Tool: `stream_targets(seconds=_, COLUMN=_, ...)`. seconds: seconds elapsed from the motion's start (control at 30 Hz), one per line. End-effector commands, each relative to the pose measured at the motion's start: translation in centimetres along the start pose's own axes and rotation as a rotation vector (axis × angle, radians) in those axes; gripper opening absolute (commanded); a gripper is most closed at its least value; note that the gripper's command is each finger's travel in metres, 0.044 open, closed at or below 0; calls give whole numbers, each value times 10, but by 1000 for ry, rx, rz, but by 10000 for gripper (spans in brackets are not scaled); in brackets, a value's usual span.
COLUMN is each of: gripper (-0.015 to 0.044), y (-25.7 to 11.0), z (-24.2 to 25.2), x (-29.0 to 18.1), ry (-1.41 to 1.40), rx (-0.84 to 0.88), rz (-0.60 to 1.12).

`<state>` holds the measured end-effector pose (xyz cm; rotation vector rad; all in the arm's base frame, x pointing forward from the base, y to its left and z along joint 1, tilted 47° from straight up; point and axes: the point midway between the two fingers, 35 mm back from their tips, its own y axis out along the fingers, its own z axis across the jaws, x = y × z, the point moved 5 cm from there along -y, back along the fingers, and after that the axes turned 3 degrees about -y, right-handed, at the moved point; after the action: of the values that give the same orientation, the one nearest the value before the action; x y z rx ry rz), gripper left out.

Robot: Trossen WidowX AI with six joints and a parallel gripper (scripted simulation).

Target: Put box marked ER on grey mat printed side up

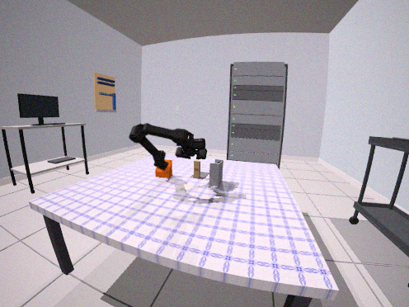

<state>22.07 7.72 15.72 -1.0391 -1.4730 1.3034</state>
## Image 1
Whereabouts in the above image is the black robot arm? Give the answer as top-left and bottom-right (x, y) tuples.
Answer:
(129, 123), (205, 171)

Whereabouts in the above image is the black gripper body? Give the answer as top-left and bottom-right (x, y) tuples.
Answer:
(175, 147), (207, 159)

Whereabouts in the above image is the grey open bin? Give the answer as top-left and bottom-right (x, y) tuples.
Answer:
(209, 159), (223, 187)

